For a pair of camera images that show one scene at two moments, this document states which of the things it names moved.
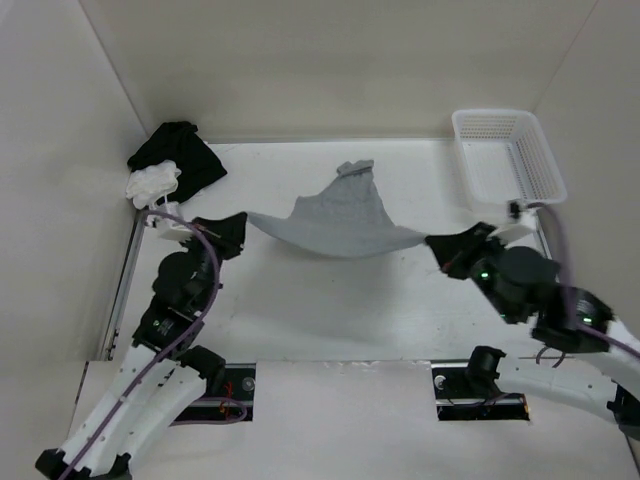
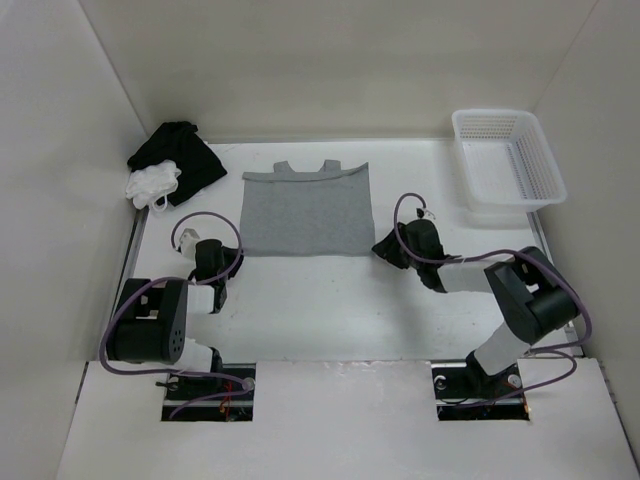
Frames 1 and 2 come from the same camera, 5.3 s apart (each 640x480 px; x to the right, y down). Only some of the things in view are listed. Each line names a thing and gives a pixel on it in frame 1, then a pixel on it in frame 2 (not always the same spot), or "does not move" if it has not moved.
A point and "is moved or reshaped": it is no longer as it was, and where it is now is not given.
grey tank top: x=344 y=217 is moved or reshaped
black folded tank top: x=180 y=144 does not move
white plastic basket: x=505 y=158 does not move
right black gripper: x=452 y=250 -> x=387 y=248
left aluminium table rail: x=125 y=280 does not move
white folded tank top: x=148 y=185 does not move
